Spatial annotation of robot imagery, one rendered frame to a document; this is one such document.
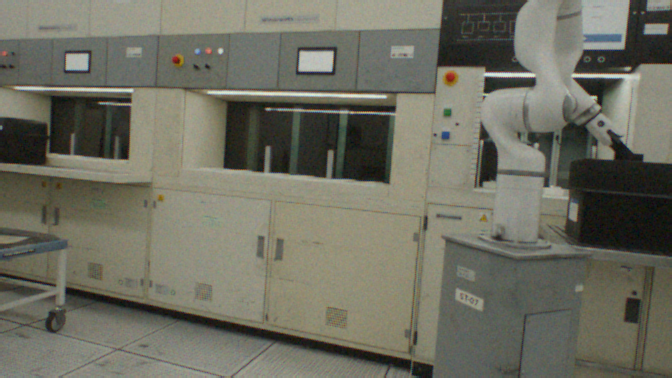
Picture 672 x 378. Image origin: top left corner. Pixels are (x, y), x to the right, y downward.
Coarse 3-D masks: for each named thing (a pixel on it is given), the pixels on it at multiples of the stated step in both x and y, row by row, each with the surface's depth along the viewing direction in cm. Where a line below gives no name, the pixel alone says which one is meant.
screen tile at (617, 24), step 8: (592, 8) 174; (600, 8) 173; (608, 8) 172; (624, 8) 170; (616, 16) 171; (624, 16) 170; (592, 24) 174; (600, 24) 173; (608, 24) 172; (616, 24) 171
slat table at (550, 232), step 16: (544, 224) 178; (560, 240) 133; (576, 240) 138; (592, 256) 122; (608, 256) 120; (624, 256) 119; (640, 256) 118; (656, 256) 117; (608, 368) 172; (624, 368) 171
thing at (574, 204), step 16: (576, 192) 141; (576, 208) 139; (592, 208) 130; (608, 208) 128; (624, 208) 127; (640, 208) 126; (656, 208) 124; (576, 224) 137; (592, 224) 130; (608, 224) 128; (624, 224) 127; (640, 224) 126; (656, 224) 124; (592, 240) 130; (608, 240) 128; (624, 240) 127; (640, 240) 126; (656, 240) 125
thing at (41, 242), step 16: (32, 240) 212; (48, 240) 215; (64, 240) 217; (0, 256) 187; (16, 256) 194; (64, 256) 219; (64, 272) 220; (48, 288) 221; (64, 288) 221; (16, 304) 197; (64, 304) 221; (48, 320) 215; (64, 320) 222
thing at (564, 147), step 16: (464, 16) 189; (480, 16) 187; (496, 16) 185; (512, 16) 183; (464, 32) 189; (480, 32) 187; (496, 32) 185; (512, 32) 183; (656, 32) 167; (480, 96) 188; (448, 128) 193; (576, 128) 257; (544, 144) 263; (560, 144) 258; (576, 144) 257; (560, 160) 260; (576, 160) 258; (480, 176) 275; (544, 176) 262; (560, 176) 259; (480, 208) 190; (416, 368) 200; (432, 368) 198
